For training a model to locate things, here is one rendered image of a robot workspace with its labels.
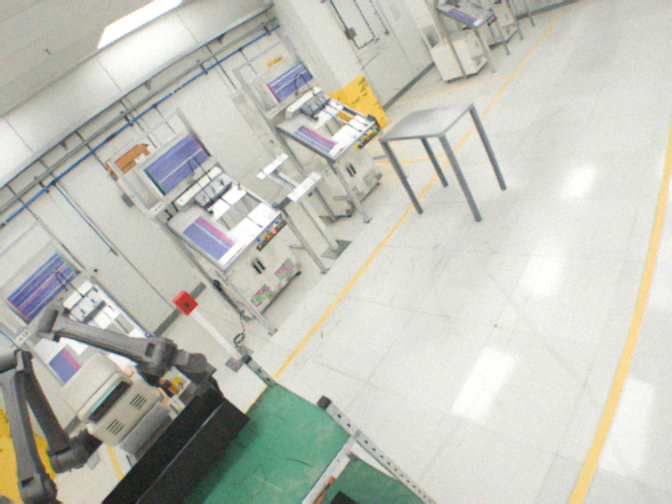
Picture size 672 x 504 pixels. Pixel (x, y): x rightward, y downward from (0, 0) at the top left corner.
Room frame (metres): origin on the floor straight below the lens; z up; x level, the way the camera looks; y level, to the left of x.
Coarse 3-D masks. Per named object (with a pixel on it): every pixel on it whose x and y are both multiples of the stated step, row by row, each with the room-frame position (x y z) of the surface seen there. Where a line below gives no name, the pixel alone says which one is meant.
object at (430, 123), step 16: (416, 112) 3.19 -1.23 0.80; (432, 112) 2.96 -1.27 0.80; (448, 112) 2.76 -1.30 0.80; (464, 112) 2.61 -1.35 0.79; (400, 128) 3.06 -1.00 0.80; (416, 128) 2.85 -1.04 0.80; (432, 128) 2.66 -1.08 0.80; (448, 128) 2.53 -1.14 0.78; (480, 128) 2.64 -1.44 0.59; (384, 144) 3.12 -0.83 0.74; (448, 144) 2.51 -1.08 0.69; (432, 160) 3.27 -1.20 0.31; (496, 160) 2.66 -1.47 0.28; (400, 176) 3.12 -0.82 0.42; (496, 176) 2.67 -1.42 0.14; (464, 192) 2.52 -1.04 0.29; (416, 208) 3.13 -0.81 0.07
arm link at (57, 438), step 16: (16, 352) 1.03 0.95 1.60; (0, 368) 0.99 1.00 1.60; (32, 368) 1.08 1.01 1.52; (32, 384) 1.03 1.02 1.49; (32, 400) 1.01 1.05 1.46; (48, 416) 1.00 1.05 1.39; (48, 432) 0.97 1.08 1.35; (64, 432) 1.01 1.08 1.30; (48, 448) 0.97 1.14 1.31; (80, 448) 0.98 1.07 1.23; (80, 464) 0.94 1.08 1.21
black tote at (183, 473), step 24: (192, 408) 1.02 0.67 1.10; (216, 408) 1.04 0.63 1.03; (168, 432) 0.96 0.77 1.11; (192, 432) 0.98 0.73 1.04; (216, 432) 0.87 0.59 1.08; (144, 456) 0.91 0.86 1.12; (168, 456) 0.93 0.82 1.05; (192, 456) 0.82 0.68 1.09; (216, 456) 0.84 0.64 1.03; (120, 480) 0.86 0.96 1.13; (144, 480) 0.88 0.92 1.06; (168, 480) 0.78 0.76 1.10; (192, 480) 0.79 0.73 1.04
